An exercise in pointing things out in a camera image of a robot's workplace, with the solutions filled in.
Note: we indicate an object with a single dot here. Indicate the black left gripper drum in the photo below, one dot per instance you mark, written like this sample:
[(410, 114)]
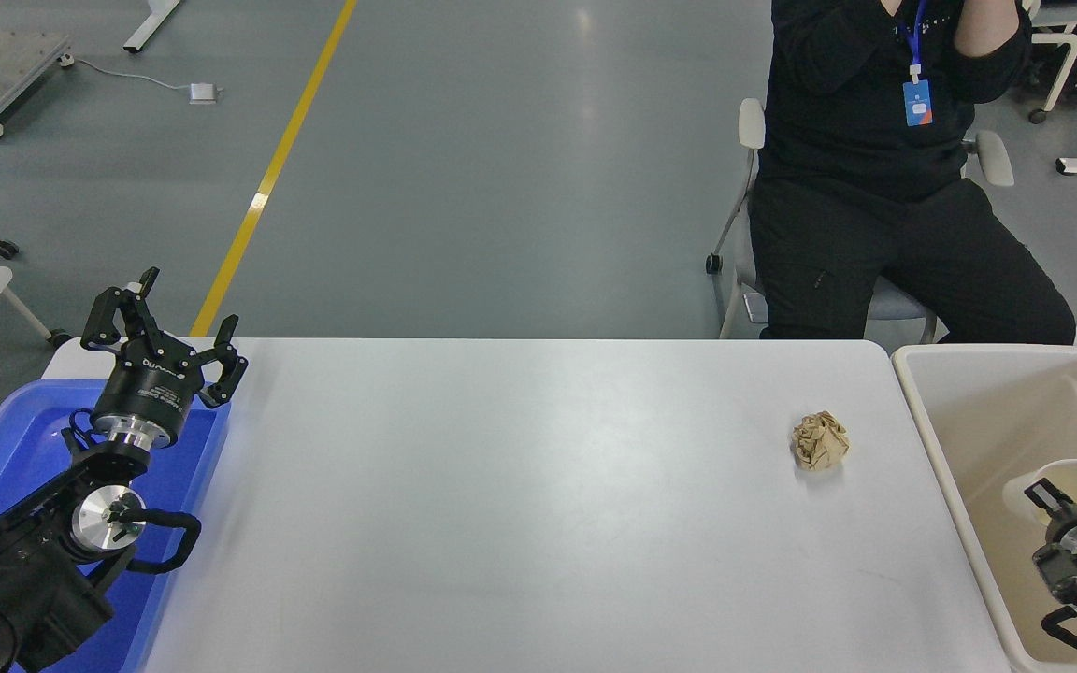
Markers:
[(148, 388)]

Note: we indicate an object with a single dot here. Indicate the white paper cup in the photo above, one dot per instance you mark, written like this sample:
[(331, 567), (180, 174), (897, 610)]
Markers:
[(1076, 477)]

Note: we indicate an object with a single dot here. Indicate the tan paper ball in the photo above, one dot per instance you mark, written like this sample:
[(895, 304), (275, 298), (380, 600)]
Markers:
[(819, 441)]

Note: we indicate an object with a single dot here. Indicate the person's left forearm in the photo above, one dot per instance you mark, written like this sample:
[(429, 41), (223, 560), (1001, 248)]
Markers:
[(987, 26)]

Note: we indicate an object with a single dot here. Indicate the large pale plastic bin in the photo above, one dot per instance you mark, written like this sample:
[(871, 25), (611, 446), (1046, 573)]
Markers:
[(987, 421)]

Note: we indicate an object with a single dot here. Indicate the chair legs with casters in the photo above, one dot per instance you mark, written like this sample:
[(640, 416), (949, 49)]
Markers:
[(6, 249)]

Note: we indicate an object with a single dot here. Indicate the white power adapter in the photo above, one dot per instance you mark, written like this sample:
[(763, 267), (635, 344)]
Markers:
[(203, 93)]

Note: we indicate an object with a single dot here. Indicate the grey wheeled platform cart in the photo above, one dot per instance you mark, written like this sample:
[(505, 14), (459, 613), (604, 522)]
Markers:
[(15, 65)]

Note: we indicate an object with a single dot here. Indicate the white table leg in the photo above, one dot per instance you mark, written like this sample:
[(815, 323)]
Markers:
[(150, 23)]

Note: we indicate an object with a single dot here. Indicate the white framed chair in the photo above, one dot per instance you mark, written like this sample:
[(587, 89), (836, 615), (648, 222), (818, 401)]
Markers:
[(1038, 116)]

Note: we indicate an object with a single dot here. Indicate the seated person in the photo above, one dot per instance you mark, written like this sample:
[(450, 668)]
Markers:
[(838, 140)]

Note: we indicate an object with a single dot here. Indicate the white grey office chair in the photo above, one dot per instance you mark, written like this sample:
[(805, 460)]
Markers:
[(752, 121)]

